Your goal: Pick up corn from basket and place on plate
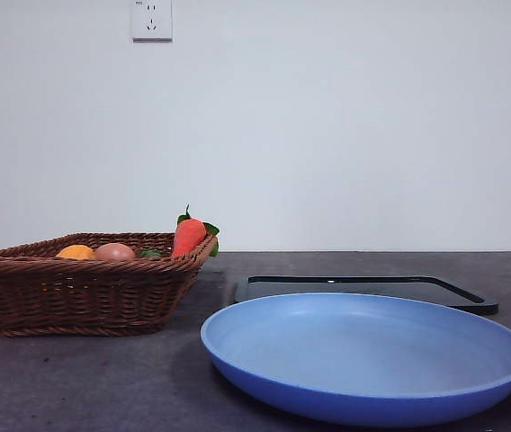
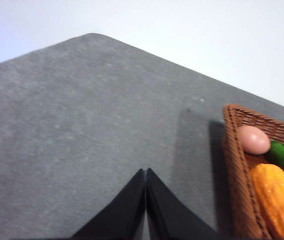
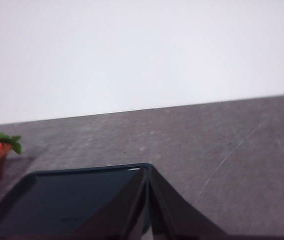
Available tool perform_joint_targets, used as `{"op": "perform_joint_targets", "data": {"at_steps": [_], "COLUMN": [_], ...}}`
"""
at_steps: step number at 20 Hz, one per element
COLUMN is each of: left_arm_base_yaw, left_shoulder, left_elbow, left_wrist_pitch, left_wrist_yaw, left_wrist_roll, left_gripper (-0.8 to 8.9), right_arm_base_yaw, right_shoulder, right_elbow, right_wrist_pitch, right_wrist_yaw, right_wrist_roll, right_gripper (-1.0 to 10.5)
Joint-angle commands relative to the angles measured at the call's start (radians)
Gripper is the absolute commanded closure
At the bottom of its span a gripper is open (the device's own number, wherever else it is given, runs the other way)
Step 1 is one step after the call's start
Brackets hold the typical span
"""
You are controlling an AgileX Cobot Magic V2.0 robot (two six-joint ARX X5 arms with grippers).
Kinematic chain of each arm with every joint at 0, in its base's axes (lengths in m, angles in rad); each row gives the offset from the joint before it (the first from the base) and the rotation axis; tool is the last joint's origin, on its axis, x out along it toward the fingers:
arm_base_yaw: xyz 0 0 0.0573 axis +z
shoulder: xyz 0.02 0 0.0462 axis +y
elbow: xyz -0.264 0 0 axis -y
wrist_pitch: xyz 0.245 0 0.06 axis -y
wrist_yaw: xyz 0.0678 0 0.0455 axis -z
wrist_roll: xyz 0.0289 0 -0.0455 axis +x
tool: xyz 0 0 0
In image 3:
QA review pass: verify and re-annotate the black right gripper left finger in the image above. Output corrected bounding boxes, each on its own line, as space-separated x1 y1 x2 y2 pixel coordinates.
73 166 150 240

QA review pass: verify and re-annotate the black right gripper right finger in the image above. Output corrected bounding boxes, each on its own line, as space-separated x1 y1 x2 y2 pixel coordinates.
147 164 230 240

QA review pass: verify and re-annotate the black rectangular tray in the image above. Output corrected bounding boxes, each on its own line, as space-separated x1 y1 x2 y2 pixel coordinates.
0 162 155 240

